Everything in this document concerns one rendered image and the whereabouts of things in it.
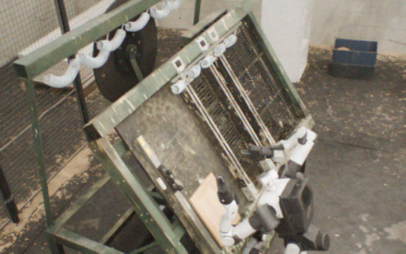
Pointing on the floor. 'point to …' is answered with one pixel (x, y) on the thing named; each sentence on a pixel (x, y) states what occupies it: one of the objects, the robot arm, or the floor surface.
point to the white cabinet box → (288, 23)
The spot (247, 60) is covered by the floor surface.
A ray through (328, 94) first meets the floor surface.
